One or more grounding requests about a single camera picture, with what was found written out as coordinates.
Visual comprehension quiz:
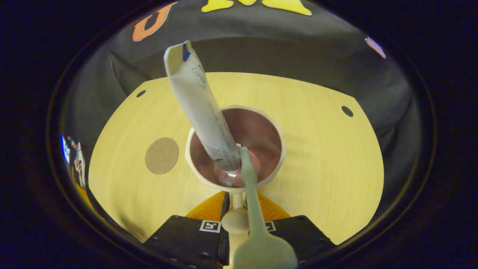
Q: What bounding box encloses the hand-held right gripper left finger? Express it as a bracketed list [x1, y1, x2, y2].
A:
[144, 191, 230, 268]

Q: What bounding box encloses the beige cup with handle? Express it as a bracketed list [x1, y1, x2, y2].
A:
[185, 105, 287, 234]

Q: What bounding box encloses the round brown coaster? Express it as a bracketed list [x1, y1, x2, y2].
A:
[145, 137, 179, 175]

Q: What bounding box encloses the colourful printed object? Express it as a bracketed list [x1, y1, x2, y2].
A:
[61, 134, 86, 188]

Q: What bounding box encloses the white toothpaste tube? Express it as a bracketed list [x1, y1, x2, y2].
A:
[164, 40, 242, 174]

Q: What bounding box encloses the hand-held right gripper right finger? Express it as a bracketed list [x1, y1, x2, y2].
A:
[246, 192, 336, 264]

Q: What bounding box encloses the black backdrop cloth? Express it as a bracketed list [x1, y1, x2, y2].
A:
[60, 0, 422, 210]

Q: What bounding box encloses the pale green toothbrush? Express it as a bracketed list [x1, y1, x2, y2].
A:
[232, 146, 298, 269]

